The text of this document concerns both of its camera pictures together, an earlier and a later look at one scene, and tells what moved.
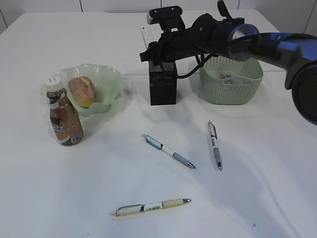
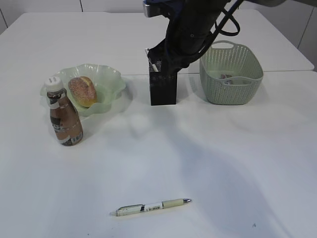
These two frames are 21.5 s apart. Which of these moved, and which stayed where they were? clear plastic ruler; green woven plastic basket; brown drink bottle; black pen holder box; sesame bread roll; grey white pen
Moved: clear plastic ruler; grey white pen
Stayed: brown drink bottle; green woven plastic basket; sesame bread roll; black pen holder box
